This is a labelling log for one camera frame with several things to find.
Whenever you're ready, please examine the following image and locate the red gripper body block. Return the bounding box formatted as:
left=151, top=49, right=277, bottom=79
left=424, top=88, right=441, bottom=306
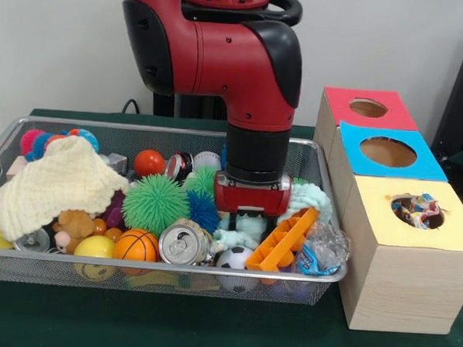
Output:
left=212, top=171, right=293, bottom=218

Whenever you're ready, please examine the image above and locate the mint green waffle cloth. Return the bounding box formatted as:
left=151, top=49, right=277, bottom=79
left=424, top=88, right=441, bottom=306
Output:
left=210, top=176, right=334, bottom=261

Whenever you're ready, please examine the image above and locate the white colourful spotted cloth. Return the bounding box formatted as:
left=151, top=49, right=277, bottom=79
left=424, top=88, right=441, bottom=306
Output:
left=390, top=191, right=447, bottom=231

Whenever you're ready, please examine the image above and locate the cream waffle cloth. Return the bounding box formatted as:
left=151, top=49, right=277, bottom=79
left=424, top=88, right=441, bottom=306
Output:
left=0, top=131, right=133, bottom=248

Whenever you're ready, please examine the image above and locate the wooden three-hole box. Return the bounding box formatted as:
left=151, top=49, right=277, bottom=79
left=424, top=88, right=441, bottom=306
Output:
left=303, top=86, right=463, bottom=336

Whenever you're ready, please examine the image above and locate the clear mesh bin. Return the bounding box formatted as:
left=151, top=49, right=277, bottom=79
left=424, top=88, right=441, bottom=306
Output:
left=0, top=115, right=355, bottom=308

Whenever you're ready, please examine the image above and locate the orange plastic gear toy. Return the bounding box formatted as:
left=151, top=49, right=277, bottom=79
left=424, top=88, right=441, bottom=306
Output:
left=246, top=204, right=320, bottom=275

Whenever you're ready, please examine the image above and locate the small soccer ball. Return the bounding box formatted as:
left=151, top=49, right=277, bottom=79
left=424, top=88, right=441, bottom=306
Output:
left=215, top=245, right=256, bottom=293

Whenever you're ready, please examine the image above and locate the clear plastic packet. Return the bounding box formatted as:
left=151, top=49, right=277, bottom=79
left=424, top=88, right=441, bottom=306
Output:
left=292, top=220, right=352, bottom=278

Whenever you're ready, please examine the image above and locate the silver drink can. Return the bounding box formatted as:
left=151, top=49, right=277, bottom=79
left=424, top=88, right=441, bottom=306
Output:
left=158, top=219, right=211, bottom=267

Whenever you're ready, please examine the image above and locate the green spiky ball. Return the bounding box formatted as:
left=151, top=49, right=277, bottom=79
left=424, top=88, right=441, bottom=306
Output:
left=120, top=172, right=194, bottom=241

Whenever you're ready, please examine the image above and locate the red-orange ball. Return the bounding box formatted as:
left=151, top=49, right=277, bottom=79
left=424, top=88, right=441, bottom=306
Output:
left=133, top=148, right=167, bottom=178

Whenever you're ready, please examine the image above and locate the small orange basketball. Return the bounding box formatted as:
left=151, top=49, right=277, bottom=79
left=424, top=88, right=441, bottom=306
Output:
left=112, top=227, right=164, bottom=264

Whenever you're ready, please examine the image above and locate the yellow ball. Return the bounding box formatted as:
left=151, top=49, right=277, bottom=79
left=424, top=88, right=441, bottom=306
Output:
left=74, top=234, right=118, bottom=261

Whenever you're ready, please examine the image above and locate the small brown teddy bear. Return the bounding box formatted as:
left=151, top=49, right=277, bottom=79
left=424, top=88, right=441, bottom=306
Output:
left=52, top=208, right=98, bottom=255

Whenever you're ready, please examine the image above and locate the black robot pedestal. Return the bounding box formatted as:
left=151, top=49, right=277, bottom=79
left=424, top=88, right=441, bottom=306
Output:
left=151, top=0, right=304, bottom=125

